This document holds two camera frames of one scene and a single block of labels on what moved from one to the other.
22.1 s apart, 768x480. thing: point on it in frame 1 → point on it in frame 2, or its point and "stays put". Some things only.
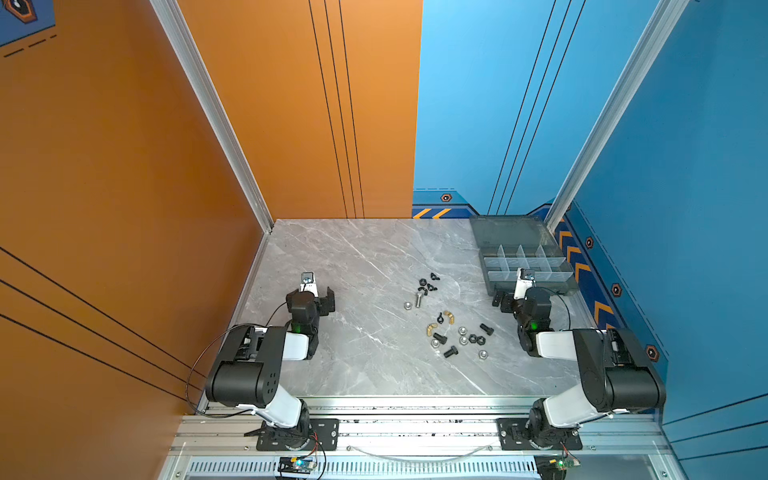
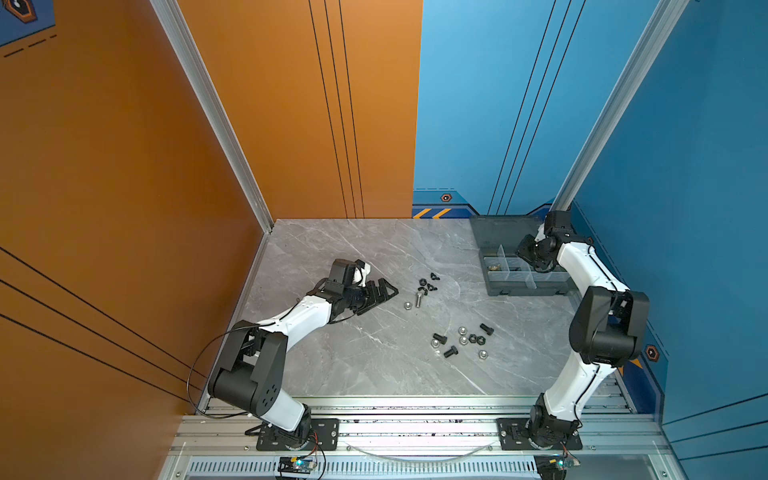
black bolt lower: (453, 350) stays put
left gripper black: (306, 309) → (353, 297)
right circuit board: (554, 467) stays put
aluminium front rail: (423, 438) stays put
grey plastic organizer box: (510, 243) stays put
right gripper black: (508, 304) → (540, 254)
